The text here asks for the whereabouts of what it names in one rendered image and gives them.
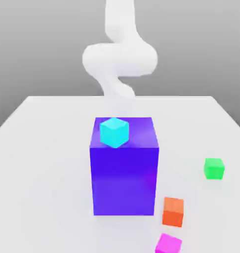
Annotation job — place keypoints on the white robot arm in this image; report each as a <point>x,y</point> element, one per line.
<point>120,57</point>

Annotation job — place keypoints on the small cyan cube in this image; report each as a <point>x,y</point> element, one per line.
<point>114,132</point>

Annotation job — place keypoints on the small orange cube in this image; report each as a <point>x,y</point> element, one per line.
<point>173,212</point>

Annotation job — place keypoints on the small green cube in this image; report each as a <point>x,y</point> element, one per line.
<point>213,169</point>

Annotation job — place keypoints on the small magenta cube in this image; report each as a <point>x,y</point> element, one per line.
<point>167,244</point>

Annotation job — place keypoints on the large purple box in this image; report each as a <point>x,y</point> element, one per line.
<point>124,177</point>

